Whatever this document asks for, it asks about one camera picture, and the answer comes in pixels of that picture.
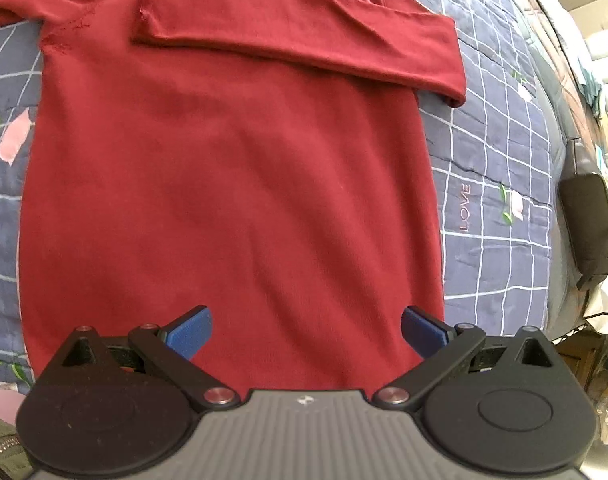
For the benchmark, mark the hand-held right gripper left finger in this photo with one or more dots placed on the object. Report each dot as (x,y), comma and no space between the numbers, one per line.
(191,334)

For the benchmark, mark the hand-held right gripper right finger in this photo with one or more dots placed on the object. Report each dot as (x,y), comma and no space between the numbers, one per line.
(424,333)

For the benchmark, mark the red long-sleeved shirt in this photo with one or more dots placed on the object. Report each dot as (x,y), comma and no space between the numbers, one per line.
(223,170)

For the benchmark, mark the blue checked floral quilt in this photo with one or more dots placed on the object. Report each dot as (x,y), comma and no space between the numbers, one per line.
(489,170)

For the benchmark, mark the black bag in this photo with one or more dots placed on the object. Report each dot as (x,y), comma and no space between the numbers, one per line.
(590,225)

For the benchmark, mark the pink clothing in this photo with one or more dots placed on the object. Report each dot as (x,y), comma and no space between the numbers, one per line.
(3,407)

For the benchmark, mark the green clothing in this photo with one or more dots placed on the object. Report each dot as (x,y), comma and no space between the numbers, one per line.
(1,447)

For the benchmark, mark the grey quilted mattress pad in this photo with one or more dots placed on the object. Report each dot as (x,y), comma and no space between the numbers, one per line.
(551,110)

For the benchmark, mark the white patterned cloth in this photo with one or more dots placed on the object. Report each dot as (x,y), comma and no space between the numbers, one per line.
(559,25)

